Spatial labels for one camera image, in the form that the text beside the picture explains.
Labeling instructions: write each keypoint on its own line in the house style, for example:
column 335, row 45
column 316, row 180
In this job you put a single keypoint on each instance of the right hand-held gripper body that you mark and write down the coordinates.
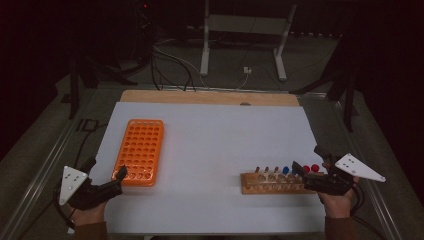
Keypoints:
column 330, row 183

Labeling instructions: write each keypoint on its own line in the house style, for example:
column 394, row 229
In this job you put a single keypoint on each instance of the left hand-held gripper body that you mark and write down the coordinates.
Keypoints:
column 86, row 193

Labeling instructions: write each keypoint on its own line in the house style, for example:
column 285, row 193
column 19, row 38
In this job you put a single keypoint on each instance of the blue capped test tube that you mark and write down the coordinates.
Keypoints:
column 285, row 170

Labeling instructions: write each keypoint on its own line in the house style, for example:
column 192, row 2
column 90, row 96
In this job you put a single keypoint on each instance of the clear test tube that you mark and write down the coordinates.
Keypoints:
column 266, row 170
column 276, row 170
column 257, row 170

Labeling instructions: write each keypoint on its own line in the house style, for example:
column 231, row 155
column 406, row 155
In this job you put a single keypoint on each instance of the orange plastic tube rack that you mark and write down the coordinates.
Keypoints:
column 143, row 143

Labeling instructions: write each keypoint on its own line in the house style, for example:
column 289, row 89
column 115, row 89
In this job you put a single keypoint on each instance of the wooden tube rack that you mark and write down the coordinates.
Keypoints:
column 263, row 187

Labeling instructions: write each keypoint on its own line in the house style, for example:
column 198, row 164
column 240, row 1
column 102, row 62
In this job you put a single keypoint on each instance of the person's left hand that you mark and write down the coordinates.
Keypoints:
column 89, row 215

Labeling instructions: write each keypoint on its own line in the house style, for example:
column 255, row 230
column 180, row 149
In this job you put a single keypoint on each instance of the person's right hand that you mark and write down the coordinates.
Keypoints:
column 338, row 206

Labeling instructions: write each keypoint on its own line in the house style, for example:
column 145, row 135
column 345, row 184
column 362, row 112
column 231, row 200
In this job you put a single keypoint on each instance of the black tripod stand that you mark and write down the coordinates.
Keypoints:
column 75, row 86
column 348, row 96

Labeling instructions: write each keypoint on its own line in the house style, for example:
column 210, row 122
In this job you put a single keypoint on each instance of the white table mat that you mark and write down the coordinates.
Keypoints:
column 206, row 140

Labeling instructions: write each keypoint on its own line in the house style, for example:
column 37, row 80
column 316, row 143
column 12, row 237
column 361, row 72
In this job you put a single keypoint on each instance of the white plug adapter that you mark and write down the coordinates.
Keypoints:
column 247, row 70

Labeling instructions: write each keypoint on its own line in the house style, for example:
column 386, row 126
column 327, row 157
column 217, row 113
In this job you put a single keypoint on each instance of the dark equipment with red light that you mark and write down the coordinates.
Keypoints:
column 144, row 20

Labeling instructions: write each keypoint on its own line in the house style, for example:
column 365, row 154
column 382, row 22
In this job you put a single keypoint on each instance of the metal floor rail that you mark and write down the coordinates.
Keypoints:
column 370, row 180
column 43, row 170

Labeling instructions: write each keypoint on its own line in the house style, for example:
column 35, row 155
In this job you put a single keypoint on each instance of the grey metal stand frame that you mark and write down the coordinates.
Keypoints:
column 245, row 24

